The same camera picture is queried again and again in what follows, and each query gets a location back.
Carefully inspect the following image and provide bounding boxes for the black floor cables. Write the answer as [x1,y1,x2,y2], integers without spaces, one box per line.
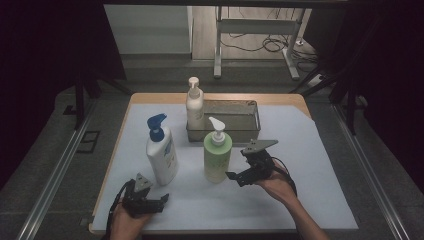
[219,8,321,73]

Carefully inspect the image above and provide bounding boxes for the white cabinet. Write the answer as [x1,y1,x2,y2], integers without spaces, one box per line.
[103,4,194,55]

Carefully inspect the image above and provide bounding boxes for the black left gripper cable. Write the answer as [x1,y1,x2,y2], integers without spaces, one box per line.
[105,179,136,240]

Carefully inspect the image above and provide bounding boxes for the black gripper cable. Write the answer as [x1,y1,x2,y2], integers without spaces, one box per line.
[105,179,136,240]
[271,156,298,198]

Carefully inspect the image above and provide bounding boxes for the white bottle with blue pump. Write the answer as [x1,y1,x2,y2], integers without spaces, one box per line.
[145,113,179,187]

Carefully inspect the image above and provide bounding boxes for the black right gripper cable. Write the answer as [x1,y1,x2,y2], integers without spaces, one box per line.
[271,156,298,198]

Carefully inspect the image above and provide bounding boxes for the green bottle with white pump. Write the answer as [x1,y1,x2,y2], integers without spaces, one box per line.
[203,116,233,184]

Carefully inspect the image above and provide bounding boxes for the aluminium rail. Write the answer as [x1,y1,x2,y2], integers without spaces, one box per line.
[16,99,98,240]
[331,103,411,240]

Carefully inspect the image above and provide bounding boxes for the person's right hand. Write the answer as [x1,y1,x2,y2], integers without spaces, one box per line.
[256,161,298,206]

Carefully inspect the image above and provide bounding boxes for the person's left hand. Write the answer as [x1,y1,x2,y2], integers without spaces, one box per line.
[109,203,153,240]

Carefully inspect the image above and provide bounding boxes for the cream pump bottle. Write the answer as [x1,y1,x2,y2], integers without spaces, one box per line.
[185,76,205,131]

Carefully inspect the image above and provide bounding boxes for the black metal stand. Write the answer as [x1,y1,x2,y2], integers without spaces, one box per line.
[289,19,368,136]
[63,66,133,131]

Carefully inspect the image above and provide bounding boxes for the grey metal mesh basket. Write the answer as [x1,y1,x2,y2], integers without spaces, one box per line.
[185,98,262,144]

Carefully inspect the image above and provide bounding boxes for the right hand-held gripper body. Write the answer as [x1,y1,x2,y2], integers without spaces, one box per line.
[240,139,279,181]

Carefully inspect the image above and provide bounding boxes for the white power strip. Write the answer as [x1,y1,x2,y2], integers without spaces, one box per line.
[308,74,326,88]

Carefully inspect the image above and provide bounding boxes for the dark curtain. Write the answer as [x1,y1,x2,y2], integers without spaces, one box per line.
[0,0,128,191]
[303,0,424,184]

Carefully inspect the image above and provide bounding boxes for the pale blue table mat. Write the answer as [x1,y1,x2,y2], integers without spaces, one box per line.
[91,103,359,232]

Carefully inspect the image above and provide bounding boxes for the white desk frame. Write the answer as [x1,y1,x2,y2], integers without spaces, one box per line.
[213,6,307,81]

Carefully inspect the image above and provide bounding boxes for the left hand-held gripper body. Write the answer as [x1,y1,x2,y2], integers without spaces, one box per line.
[121,172,155,219]

